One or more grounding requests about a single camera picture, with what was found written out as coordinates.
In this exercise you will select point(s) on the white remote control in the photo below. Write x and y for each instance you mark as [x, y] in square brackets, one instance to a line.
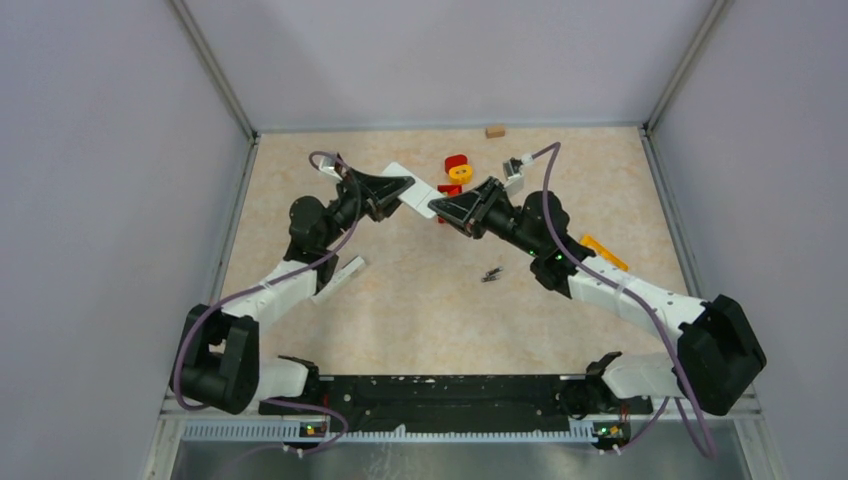
[418, 196]

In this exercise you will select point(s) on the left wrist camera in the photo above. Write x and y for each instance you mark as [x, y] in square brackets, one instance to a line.
[332, 167]

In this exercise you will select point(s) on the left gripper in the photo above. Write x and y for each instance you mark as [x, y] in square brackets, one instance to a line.
[378, 195]

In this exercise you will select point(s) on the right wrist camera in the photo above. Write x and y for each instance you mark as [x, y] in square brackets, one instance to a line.
[514, 173]

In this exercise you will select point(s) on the yellow triangular toy frame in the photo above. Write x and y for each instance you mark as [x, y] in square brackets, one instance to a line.
[590, 242]

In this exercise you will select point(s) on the red toy brick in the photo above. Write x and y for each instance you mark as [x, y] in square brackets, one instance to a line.
[450, 190]

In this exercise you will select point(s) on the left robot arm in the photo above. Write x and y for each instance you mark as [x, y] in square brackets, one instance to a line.
[218, 359]

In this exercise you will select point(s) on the red toy block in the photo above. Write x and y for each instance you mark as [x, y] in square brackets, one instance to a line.
[453, 161]

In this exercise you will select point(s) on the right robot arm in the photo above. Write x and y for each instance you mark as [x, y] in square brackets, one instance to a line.
[713, 354]

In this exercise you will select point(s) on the blue battery pair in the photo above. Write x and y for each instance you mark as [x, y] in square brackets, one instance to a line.
[492, 275]

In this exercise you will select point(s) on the small wooden block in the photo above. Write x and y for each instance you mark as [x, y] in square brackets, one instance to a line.
[495, 131]

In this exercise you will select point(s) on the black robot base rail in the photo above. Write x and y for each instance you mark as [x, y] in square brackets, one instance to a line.
[466, 403]

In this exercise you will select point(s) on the white rectangular stick device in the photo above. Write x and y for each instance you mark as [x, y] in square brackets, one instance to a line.
[339, 279]

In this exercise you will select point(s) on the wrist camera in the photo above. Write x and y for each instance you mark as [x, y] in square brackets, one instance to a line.
[514, 173]
[332, 167]

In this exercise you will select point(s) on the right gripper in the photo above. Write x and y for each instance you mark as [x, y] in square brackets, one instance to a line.
[469, 206]

